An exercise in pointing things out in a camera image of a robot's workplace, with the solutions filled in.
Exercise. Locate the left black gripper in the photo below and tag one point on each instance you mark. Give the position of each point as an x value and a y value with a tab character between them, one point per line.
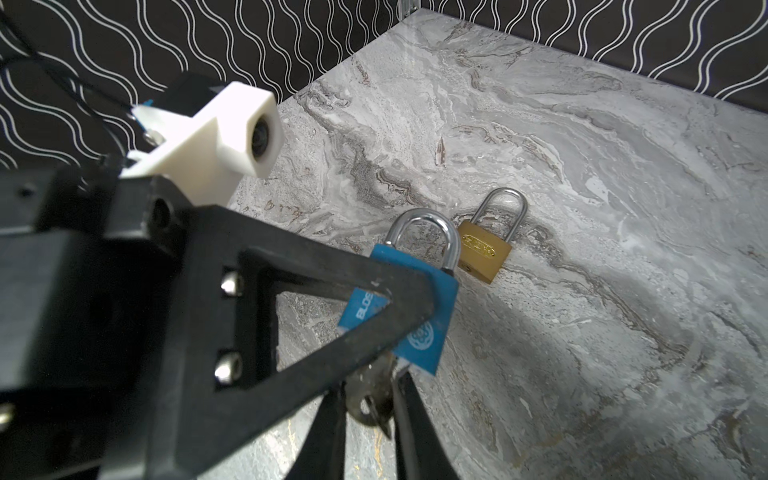
85	262

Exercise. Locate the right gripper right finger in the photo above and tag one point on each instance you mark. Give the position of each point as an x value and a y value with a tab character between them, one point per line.
419	453

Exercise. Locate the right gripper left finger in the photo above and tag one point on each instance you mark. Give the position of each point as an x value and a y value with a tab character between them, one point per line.
322	455

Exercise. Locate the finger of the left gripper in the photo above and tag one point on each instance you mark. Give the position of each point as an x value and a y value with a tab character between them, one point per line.
210	382

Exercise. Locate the small blue padlock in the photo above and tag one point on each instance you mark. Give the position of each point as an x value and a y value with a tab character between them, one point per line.
432	290

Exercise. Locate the large brass padlock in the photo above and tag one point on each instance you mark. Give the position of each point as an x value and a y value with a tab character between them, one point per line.
482	252

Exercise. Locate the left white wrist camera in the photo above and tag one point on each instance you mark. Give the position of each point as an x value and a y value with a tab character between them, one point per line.
208	137

